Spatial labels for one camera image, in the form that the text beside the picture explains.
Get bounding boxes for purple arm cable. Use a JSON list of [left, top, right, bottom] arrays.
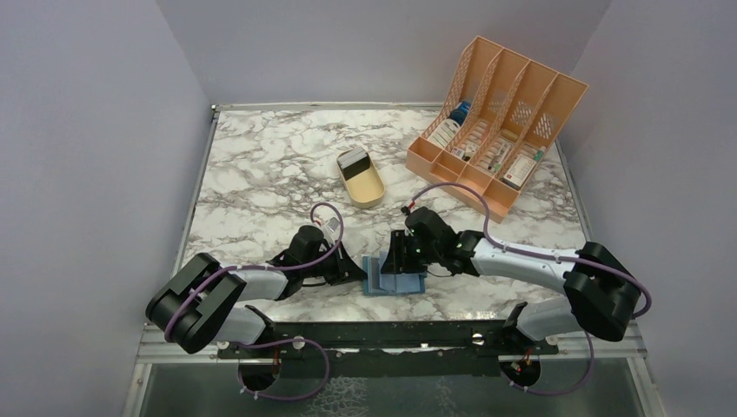
[[402, 182, 654, 319], [164, 202, 345, 344]]

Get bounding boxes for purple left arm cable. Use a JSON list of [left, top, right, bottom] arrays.
[[164, 202, 345, 344]]

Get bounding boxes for blue card holder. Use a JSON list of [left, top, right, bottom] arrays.
[[362, 252, 428, 296]]

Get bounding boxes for stack of cards in tray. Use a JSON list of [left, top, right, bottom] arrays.
[[336, 147, 371, 181]]

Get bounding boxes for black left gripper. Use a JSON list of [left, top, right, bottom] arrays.
[[302, 239, 369, 286]]

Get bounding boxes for blue bottle in organizer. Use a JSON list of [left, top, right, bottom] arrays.
[[448, 101, 471, 126]]

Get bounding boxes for beige oval tray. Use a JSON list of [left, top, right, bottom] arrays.
[[338, 153, 386, 209]]

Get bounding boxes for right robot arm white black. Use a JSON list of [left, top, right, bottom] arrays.
[[380, 208, 642, 354]]

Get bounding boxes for white box in organizer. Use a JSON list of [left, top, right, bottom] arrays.
[[427, 118, 461, 148]]

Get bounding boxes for small items in organizer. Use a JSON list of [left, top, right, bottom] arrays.
[[451, 142, 479, 162]]

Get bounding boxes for black mounting rail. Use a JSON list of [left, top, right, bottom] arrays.
[[217, 320, 558, 381]]

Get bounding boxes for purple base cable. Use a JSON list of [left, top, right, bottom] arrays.
[[237, 338, 334, 403], [498, 330, 597, 400]]

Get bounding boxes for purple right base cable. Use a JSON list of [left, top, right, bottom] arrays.
[[498, 330, 597, 400]]

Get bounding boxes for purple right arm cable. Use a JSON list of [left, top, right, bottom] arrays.
[[402, 182, 654, 319]]

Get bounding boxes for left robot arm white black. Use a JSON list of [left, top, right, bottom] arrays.
[[144, 225, 367, 357]]

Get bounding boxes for orange file organizer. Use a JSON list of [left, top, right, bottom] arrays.
[[406, 36, 588, 222]]

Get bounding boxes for red white medicine box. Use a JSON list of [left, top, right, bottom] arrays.
[[501, 154, 537, 190]]

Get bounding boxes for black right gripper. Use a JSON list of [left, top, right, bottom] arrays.
[[382, 229, 441, 274]]

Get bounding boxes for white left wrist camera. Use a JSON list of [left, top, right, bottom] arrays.
[[324, 217, 342, 240]]

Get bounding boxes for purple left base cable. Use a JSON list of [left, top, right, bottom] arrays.
[[237, 338, 334, 403]]

